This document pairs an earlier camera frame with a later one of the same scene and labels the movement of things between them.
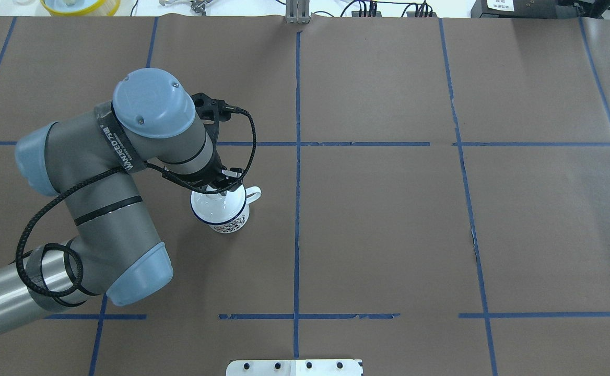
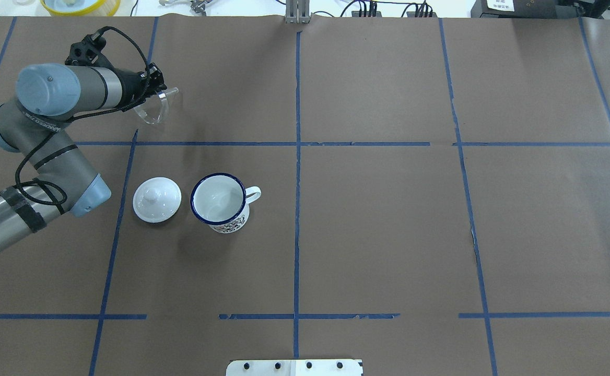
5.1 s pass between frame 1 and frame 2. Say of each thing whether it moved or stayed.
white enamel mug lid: moved
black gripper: moved
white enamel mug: stayed
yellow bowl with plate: stayed
